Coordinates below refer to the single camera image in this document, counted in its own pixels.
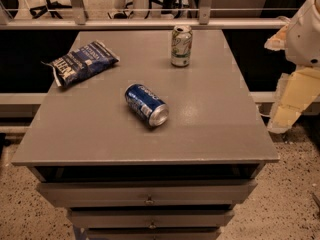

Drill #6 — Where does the bottom grey drawer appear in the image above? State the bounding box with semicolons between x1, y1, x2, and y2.
87;228;221;240

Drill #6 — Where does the black office chair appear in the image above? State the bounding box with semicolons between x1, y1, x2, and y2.
28;0;72;19

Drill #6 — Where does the blue chip bag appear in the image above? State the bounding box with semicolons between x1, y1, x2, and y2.
46;41;120;88

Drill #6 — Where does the blue pepsi can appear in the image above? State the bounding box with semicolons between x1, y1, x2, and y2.
125;84;169;127

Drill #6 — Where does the middle grey drawer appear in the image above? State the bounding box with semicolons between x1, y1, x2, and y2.
68;208;234;229

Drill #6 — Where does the top grey drawer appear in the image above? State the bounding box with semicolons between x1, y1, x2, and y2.
37;180;257;208

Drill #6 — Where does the grey drawer cabinet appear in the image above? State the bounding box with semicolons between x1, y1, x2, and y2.
13;30;278;240

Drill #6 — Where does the green white soda can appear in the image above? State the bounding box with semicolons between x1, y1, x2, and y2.
171;25;193;67

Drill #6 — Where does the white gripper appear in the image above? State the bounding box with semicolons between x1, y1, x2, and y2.
264;0;320;134

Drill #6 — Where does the white cable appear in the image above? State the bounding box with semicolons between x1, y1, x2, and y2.
256;104;273;119

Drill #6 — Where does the grey drawer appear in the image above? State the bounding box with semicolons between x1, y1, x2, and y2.
87;228;221;240
37;180;257;208
68;208;234;229

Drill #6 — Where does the grey metal railing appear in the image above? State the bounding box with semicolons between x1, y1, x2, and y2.
0;0;302;30

